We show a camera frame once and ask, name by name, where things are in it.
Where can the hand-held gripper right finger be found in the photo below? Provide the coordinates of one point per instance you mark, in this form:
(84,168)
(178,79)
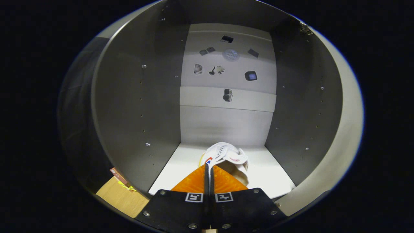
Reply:
(245,207)

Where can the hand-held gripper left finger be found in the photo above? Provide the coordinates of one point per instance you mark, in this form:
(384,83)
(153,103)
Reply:
(206,187)

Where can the white shoe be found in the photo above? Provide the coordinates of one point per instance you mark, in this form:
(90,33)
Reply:
(226,152)

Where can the grey shoe cabinet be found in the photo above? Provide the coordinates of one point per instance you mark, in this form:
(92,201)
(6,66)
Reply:
(145,97)

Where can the metal door hinge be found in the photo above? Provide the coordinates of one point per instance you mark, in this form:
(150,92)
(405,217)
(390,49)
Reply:
(305,29)

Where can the stack of books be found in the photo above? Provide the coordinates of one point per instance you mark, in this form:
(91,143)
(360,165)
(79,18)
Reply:
(118,176)

